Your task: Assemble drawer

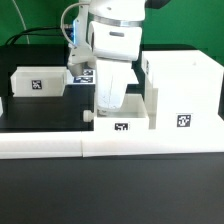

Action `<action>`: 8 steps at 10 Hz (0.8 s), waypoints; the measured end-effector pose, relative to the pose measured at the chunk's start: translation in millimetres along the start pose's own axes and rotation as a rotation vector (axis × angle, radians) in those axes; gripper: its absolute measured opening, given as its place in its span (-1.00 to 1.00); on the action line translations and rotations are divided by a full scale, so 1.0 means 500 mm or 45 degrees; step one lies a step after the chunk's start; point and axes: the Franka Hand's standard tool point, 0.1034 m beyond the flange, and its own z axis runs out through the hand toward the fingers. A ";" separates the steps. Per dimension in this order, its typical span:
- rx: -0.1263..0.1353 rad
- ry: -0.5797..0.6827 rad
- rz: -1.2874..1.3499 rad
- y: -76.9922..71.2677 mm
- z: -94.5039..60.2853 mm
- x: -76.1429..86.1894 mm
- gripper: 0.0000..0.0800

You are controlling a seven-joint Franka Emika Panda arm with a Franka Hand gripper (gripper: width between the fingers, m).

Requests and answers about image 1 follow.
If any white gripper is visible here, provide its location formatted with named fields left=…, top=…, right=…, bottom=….
left=96, top=59, right=132, bottom=116

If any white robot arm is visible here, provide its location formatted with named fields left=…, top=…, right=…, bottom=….
left=67, top=0, right=171, bottom=115

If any black cable bundle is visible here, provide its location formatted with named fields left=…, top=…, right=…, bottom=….
left=4, top=26, right=68, bottom=46

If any white drawer cabinet box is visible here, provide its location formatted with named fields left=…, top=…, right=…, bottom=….
left=141, top=50, right=224, bottom=130

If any white front drawer tray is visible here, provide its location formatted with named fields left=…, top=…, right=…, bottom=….
left=83, top=94, right=149, bottom=132

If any marker tag sheet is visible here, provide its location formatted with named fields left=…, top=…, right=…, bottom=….
left=66, top=69, right=139, bottom=85

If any white rear drawer tray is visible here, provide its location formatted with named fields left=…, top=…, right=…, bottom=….
left=10, top=67, right=67, bottom=97

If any white drawer tray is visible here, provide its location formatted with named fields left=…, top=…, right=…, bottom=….
left=10, top=67, right=67, bottom=97
left=83, top=94, right=149, bottom=132

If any white front rail right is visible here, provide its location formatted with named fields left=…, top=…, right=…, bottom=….
left=82, top=128, right=224, bottom=157

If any thin white cable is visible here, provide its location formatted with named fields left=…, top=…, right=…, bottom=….
left=11, top=0, right=31, bottom=45

